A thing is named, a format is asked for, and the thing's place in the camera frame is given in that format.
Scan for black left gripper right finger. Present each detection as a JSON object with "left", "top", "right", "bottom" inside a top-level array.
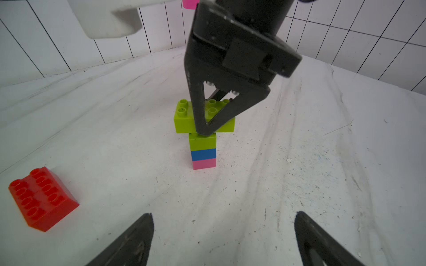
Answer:
[{"left": 294, "top": 211, "right": 362, "bottom": 266}]

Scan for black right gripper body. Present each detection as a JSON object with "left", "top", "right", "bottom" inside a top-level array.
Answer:
[{"left": 186, "top": 1, "right": 302, "bottom": 85}]

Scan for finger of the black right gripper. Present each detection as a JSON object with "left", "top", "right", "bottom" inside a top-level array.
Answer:
[{"left": 184, "top": 59, "right": 271, "bottom": 136}]

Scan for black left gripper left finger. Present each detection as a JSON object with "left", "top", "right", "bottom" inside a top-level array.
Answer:
[{"left": 88, "top": 213, "right": 154, "bottom": 266}]

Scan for lime long lego brick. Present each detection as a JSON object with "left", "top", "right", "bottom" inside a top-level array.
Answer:
[{"left": 174, "top": 99, "right": 236, "bottom": 134}]

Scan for lime small lego brick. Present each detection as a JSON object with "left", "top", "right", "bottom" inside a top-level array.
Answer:
[{"left": 189, "top": 133, "right": 216, "bottom": 151}]

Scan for blue small lego brick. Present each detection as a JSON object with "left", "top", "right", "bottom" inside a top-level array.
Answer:
[{"left": 191, "top": 149, "right": 216, "bottom": 161}]

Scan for pink small lego brick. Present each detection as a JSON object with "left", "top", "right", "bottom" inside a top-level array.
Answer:
[{"left": 193, "top": 158, "right": 216, "bottom": 170}]

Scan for red lego brick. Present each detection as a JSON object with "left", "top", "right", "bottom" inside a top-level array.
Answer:
[{"left": 8, "top": 167, "right": 79, "bottom": 232}]

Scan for pink wine glass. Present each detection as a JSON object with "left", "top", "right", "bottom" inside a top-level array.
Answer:
[{"left": 182, "top": 0, "right": 200, "bottom": 10}]

